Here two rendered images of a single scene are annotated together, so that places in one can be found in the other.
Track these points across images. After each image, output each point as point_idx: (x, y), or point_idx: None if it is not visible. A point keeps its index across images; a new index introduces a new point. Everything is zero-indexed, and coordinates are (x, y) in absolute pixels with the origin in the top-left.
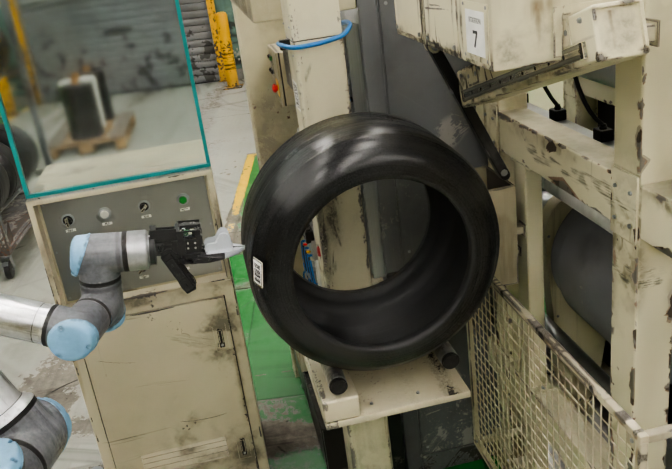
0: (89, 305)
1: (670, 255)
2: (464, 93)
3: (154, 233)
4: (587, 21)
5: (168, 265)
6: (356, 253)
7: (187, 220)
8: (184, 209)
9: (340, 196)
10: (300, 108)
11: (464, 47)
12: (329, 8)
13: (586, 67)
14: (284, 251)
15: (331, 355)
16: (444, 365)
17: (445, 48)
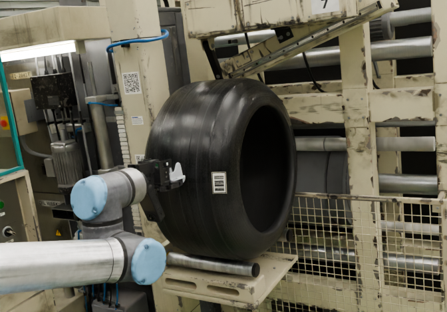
0: (132, 233)
1: (398, 120)
2: (232, 74)
3: (142, 167)
4: None
5: (151, 196)
6: None
7: (144, 159)
8: (0, 215)
9: None
10: (141, 90)
11: (307, 13)
12: (155, 16)
13: (376, 15)
14: (234, 161)
15: (254, 243)
16: (289, 239)
17: (277, 22)
